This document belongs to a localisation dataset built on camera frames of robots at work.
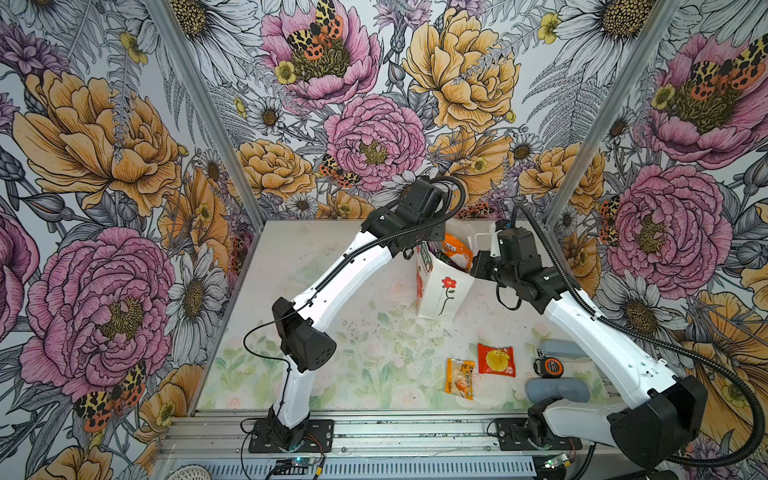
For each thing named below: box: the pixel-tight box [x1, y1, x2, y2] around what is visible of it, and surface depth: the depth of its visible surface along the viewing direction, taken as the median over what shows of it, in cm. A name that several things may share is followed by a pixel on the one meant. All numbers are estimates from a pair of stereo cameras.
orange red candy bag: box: [442, 233, 474, 270], surface depth 85 cm
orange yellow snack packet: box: [444, 358, 475, 401], surface depth 84 cm
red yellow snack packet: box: [478, 343, 516, 378], surface depth 87 cm
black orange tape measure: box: [533, 349, 564, 379], surface depth 85 cm
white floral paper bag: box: [416, 219, 477, 320], surface depth 83 cm
